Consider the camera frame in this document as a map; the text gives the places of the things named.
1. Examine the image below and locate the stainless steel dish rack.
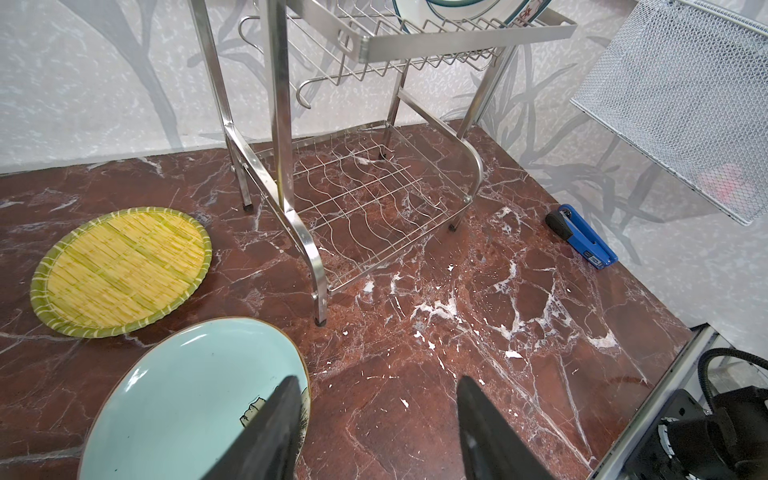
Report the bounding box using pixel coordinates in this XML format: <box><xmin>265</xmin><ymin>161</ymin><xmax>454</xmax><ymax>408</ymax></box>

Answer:
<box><xmin>190</xmin><ymin>1</ymin><xmax>577</xmax><ymax>325</ymax></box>

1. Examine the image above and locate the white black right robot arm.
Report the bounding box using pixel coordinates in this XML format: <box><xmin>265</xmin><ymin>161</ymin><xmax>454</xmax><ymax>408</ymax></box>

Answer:
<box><xmin>623</xmin><ymin>348</ymin><xmax>767</xmax><ymax>479</ymax></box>

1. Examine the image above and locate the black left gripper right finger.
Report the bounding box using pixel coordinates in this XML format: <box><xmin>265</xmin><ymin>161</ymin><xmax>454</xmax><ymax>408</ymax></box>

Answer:
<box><xmin>457</xmin><ymin>376</ymin><xmax>552</xmax><ymax>480</ymax></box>

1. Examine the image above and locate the white plate black quatrefoil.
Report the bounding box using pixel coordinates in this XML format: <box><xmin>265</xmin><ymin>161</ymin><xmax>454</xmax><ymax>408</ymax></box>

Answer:
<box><xmin>392</xmin><ymin>0</ymin><xmax>528</xmax><ymax>33</ymax></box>

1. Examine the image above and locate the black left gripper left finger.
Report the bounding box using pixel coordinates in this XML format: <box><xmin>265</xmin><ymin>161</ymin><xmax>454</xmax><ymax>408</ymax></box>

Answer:
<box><xmin>203</xmin><ymin>376</ymin><xmax>302</xmax><ymax>480</ymax></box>

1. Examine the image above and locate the yellow ribbed plate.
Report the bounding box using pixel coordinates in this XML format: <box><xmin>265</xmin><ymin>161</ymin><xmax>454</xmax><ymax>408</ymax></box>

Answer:
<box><xmin>30</xmin><ymin>207</ymin><xmax>212</xmax><ymax>338</ymax></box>

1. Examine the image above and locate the light green flower plate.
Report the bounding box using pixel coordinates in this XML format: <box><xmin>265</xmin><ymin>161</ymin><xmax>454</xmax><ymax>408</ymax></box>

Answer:
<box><xmin>77</xmin><ymin>317</ymin><xmax>311</xmax><ymax>479</ymax></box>

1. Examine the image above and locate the blue clip tool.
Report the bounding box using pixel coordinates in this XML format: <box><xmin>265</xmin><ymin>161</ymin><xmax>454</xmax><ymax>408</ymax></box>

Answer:
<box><xmin>545</xmin><ymin>204</ymin><xmax>618</xmax><ymax>270</ymax></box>

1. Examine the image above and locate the white wire mesh basket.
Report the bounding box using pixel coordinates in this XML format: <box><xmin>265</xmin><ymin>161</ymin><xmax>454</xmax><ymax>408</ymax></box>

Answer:
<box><xmin>572</xmin><ymin>1</ymin><xmax>767</xmax><ymax>226</ymax></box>

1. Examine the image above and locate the white plate green text rim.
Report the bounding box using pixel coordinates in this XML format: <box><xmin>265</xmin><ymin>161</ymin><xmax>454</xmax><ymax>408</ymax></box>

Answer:
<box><xmin>518</xmin><ymin>0</ymin><xmax>551</xmax><ymax>26</ymax></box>

